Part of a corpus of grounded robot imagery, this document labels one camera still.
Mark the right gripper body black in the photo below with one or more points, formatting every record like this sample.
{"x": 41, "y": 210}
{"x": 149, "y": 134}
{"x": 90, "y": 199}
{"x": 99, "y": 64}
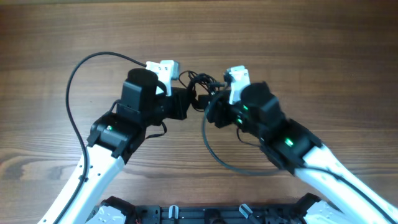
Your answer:
{"x": 227, "y": 112}

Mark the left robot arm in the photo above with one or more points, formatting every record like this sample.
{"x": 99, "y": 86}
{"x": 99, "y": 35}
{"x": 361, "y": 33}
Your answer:
{"x": 147, "y": 99}

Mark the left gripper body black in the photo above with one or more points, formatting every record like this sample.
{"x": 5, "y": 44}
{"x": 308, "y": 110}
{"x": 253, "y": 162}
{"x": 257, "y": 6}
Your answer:
{"x": 173, "y": 106}

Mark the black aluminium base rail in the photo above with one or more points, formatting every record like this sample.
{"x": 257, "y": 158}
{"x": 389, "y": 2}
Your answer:
{"x": 266, "y": 214}

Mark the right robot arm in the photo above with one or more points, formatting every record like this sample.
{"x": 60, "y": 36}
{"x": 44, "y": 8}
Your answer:
{"x": 292, "y": 147}

